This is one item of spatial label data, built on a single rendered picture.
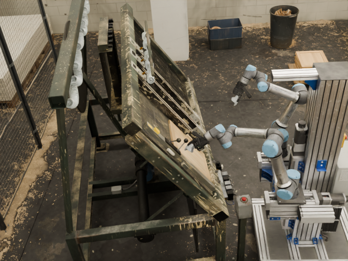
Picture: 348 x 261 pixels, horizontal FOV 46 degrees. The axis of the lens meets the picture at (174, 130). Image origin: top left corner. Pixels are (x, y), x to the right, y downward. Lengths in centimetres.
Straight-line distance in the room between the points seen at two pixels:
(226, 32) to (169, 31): 108
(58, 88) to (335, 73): 190
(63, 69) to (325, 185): 232
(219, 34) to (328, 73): 470
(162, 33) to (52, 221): 382
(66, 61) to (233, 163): 285
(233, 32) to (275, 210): 467
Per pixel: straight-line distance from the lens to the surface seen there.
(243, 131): 320
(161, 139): 318
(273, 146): 296
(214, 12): 856
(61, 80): 281
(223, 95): 642
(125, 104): 297
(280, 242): 420
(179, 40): 724
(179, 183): 318
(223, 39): 764
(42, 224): 492
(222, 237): 378
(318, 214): 350
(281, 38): 771
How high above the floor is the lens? 356
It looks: 38 degrees down
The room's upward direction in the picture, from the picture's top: 5 degrees counter-clockwise
